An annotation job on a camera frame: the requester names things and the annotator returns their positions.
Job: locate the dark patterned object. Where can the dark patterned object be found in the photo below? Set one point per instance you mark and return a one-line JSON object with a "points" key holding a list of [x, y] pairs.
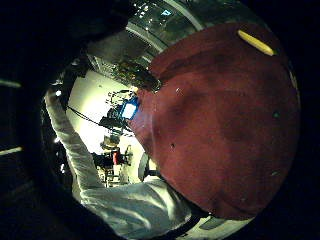
{"points": [[138, 76]]}

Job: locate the monitor with blue screen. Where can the monitor with blue screen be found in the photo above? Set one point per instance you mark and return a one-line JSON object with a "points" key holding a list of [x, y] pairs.
{"points": [[129, 110]]}

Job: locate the red object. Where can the red object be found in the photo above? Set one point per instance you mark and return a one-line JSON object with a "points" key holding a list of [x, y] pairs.
{"points": [[116, 157]]}

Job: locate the dark equipment rack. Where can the dark equipment rack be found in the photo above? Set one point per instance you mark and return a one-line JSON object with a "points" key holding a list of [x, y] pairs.
{"points": [[103, 163]]}

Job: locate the person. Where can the person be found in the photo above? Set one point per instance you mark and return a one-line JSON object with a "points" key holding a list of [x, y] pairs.
{"points": [[133, 206]]}

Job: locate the yellow oblong object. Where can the yellow oblong object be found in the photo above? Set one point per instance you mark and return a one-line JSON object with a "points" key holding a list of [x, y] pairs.
{"points": [[256, 42]]}

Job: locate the black camera rig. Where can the black camera rig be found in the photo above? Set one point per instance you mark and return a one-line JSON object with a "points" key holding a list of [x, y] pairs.
{"points": [[112, 120]]}

